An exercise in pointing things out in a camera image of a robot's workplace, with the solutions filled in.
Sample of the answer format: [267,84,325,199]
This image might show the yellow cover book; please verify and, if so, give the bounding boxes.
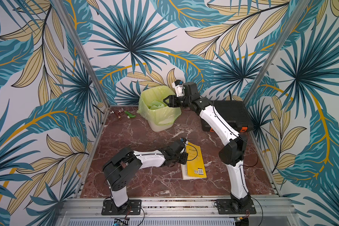
[181,141,207,180]

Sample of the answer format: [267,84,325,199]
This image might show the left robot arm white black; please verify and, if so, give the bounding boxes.
[103,138,188,210]

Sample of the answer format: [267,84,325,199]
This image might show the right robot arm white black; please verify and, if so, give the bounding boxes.
[163,80,251,212]

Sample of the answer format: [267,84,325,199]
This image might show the white bin green bag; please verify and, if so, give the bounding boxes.
[137,86,182,132]

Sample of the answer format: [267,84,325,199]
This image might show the green small bottle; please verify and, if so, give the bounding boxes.
[125,111,136,119]

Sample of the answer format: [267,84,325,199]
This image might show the black plastic tool case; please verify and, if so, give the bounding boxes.
[214,100,254,132]

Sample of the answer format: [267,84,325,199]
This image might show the green circuit board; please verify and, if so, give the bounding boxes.
[112,218,128,226]

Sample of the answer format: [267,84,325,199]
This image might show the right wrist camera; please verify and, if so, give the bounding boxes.
[172,80,184,97]

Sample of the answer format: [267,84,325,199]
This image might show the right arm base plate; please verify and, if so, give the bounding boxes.
[214,199,257,216]

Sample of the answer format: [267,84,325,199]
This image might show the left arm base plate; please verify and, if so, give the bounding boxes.
[101,199,142,216]

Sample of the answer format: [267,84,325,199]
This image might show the aluminium front rail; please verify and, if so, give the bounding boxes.
[55,195,300,226]

